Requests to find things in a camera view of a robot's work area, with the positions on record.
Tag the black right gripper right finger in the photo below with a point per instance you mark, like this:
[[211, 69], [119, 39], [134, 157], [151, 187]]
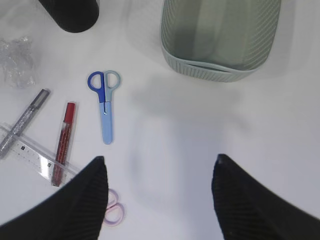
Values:
[[247, 210]]

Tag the blue scissors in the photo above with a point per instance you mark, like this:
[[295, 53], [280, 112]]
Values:
[[105, 98]]

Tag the pink scissors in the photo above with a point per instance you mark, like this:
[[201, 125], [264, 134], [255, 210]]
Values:
[[115, 211]]

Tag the clear plastic ruler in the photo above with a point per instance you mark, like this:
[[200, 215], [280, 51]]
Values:
[[36, 157]]

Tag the silver glitter pen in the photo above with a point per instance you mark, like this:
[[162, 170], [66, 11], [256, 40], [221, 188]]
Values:
[[24, 120]]

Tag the clear plastic sheet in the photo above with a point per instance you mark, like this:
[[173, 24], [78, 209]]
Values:
[[17, 63]]

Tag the red glitter pen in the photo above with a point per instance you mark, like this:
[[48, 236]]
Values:
[[63, 144]]

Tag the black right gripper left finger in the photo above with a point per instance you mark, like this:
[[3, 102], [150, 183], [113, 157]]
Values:
[[75, 212]]

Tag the light green woven basket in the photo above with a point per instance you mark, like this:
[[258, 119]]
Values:
[[218, 40]]

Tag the black mesh pen holder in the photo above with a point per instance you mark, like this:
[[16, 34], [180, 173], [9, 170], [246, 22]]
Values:
[[73, 16]]

